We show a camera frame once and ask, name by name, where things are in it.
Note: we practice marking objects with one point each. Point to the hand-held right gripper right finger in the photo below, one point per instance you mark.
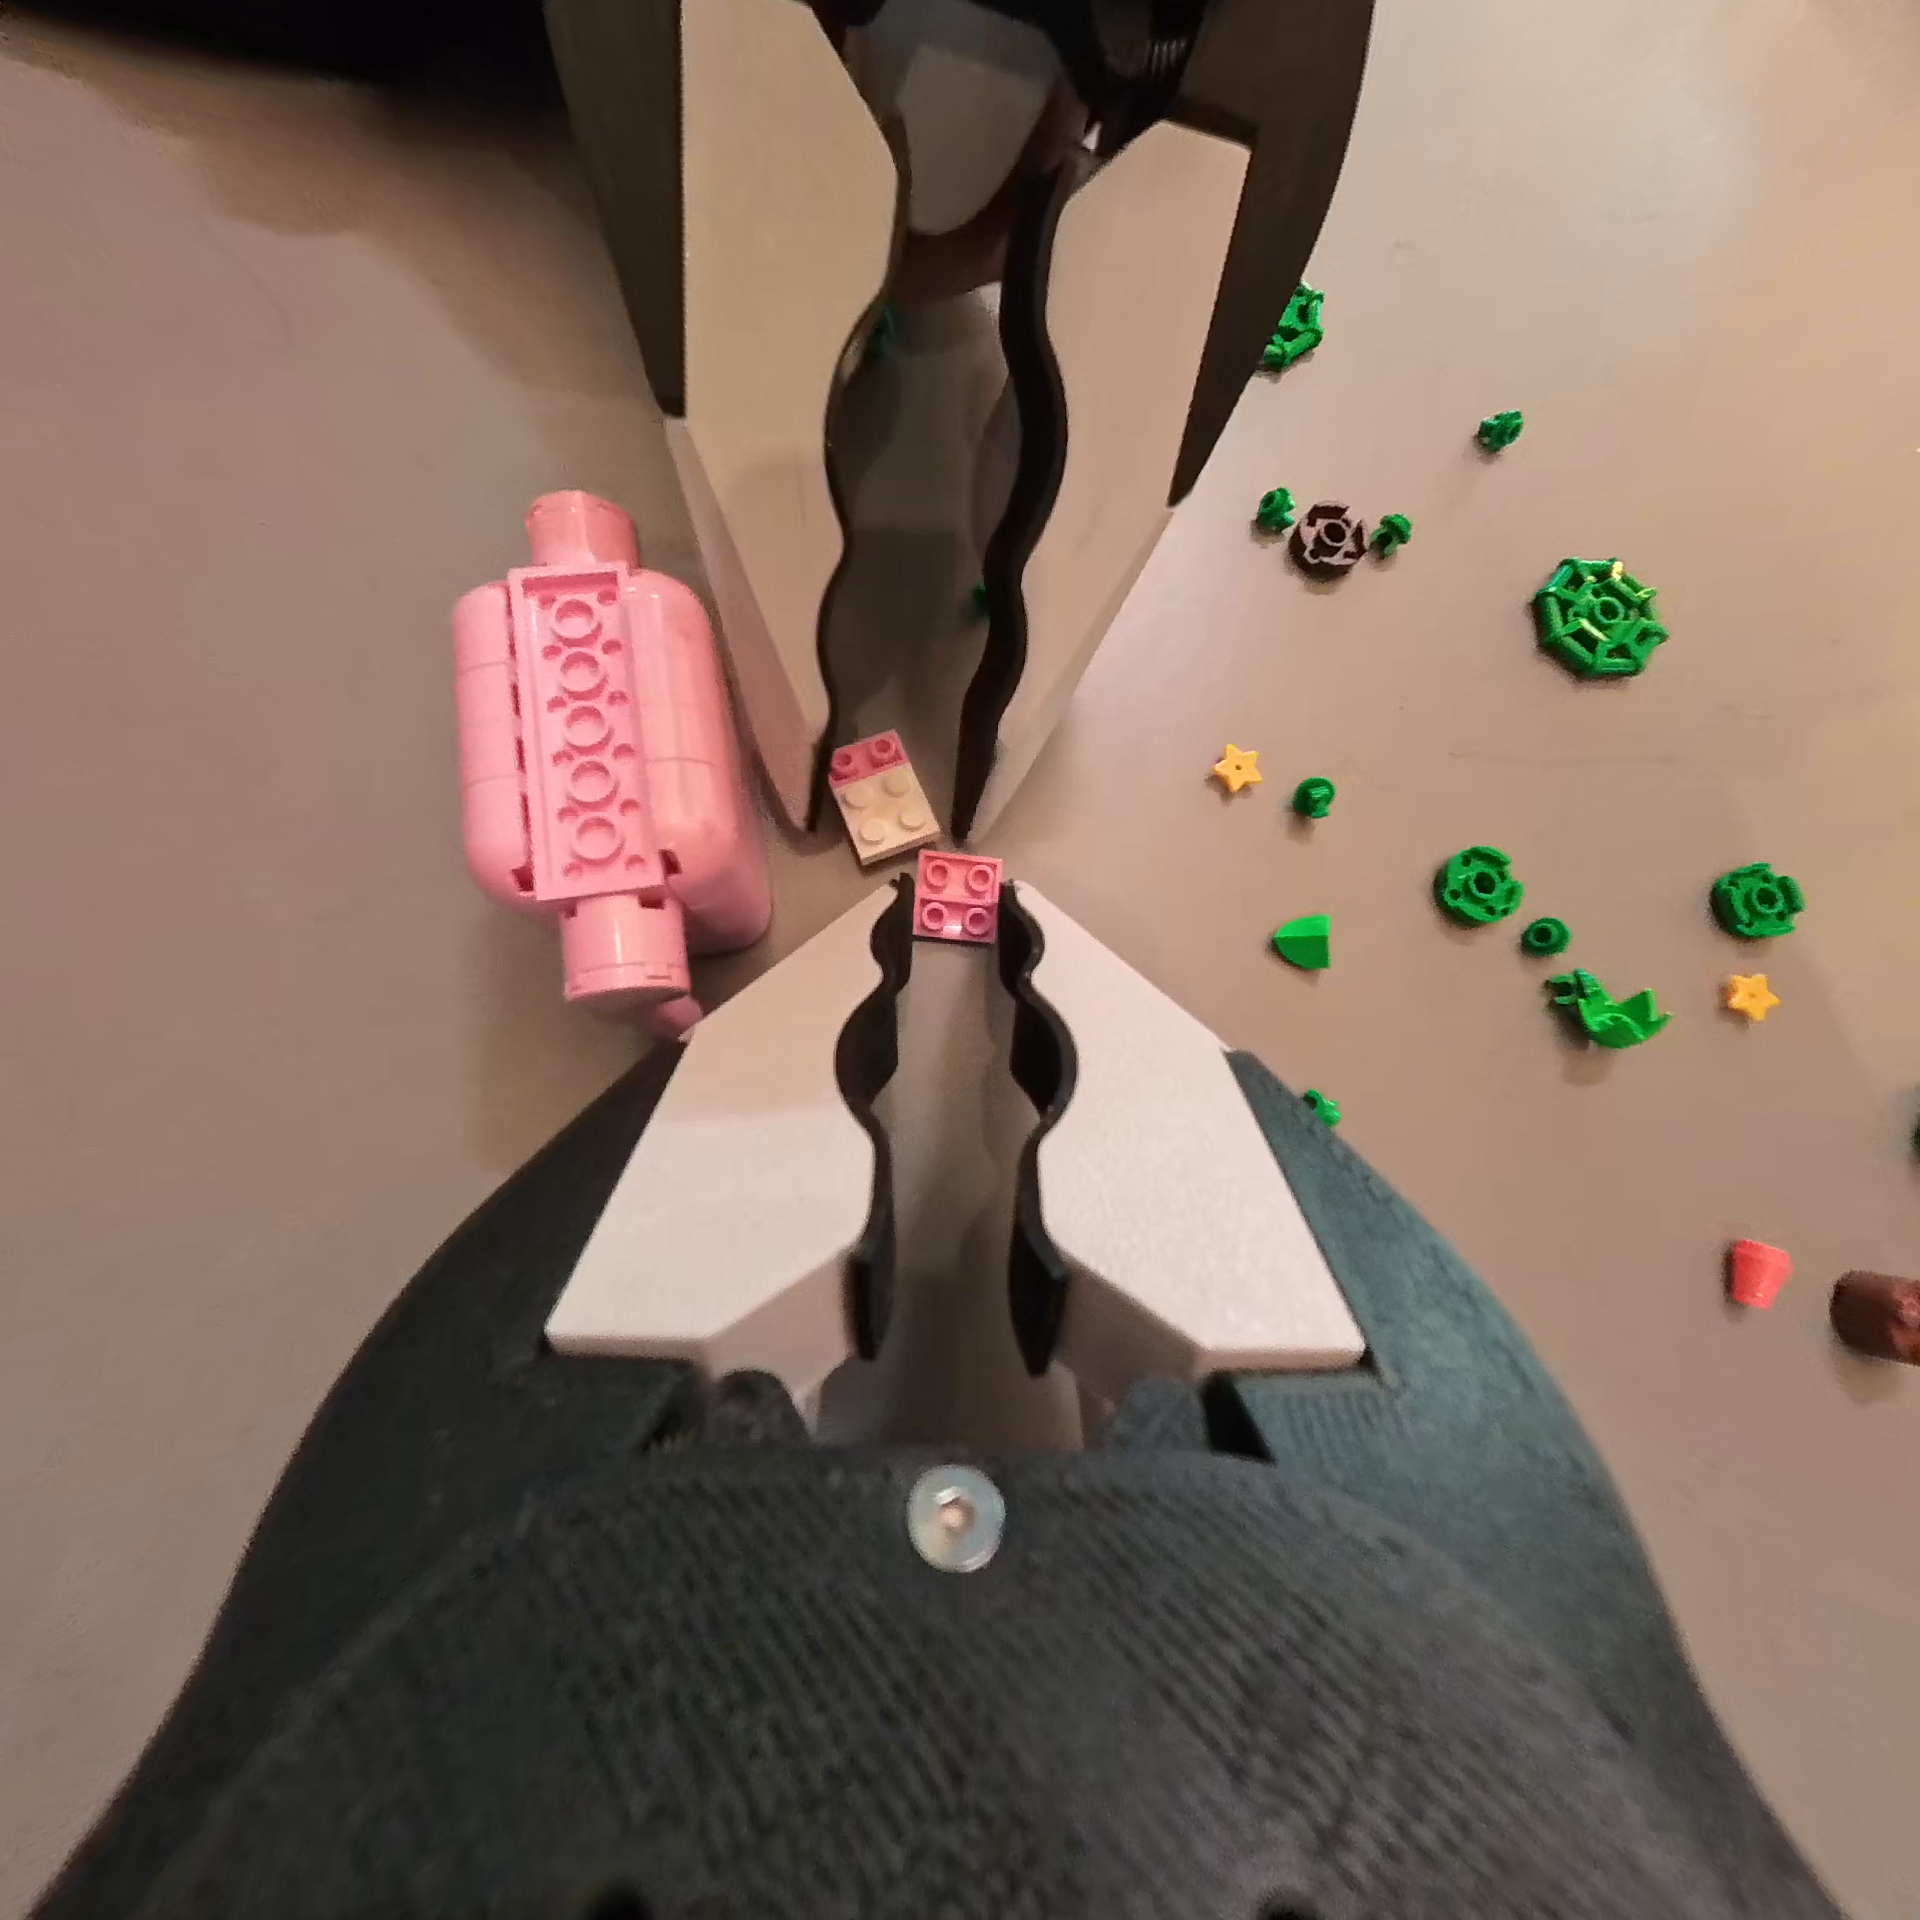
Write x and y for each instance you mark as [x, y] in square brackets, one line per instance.
[1200, 1200]

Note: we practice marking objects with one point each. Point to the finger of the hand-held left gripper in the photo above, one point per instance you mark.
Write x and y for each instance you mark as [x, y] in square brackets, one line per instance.
[1141, 374]
[749, 374]

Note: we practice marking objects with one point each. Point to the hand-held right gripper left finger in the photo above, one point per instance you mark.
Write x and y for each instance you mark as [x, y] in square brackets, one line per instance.
[705, 1200]

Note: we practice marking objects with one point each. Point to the pink toy brick body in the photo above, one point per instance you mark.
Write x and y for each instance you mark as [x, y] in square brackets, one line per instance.
[600, 749]

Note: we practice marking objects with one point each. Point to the small white studded plate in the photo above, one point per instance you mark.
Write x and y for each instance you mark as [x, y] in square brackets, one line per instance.
[891, 826]

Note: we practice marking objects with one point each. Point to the person's left hand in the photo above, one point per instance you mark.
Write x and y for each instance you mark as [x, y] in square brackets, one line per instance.
[968, 268]

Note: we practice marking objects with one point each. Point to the small green clip piece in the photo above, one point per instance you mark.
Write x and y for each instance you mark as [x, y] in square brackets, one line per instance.
[1545, 937]
[1314, 796]
[1319, 1107]
[1391, 533]
[1498, 429]
[1276, 509]
[885, 329]

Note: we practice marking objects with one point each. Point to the green round web plate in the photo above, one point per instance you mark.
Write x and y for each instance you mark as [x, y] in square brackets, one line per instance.
[1292, 331]
[1602, 612]

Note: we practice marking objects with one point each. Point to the brown round plate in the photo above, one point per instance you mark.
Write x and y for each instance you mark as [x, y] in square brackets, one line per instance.
[1329, 539]

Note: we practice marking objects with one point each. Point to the green quarter dome piece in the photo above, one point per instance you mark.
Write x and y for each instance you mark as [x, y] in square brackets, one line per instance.
[1301, 945]

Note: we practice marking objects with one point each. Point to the small yellow star piece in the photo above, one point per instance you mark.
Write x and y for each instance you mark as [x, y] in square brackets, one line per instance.
[1237, 768]
[1751, 994]

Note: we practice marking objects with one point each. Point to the green leaf piece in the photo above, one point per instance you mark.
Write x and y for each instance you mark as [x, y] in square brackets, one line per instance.
[1611, 1017]

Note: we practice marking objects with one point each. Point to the small red cone piece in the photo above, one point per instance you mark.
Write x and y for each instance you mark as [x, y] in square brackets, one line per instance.
[1759, 1276]

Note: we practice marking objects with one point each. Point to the brown round brick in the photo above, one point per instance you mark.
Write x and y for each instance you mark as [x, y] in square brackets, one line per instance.
[1877, 1316]

